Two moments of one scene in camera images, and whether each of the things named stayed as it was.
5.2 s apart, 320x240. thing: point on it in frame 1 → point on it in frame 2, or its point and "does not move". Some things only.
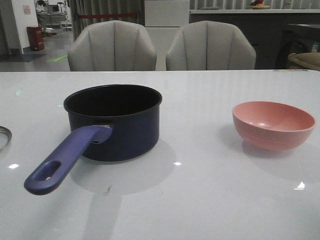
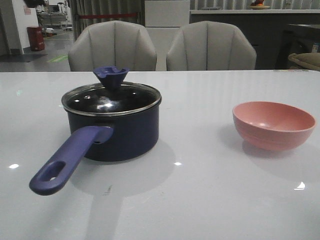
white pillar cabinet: x=163 y=19 does not move
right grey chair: x=206 y=45 does not move
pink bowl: x=270 y=126 does not move
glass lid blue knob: x=8 y=131 → x=111 y=96
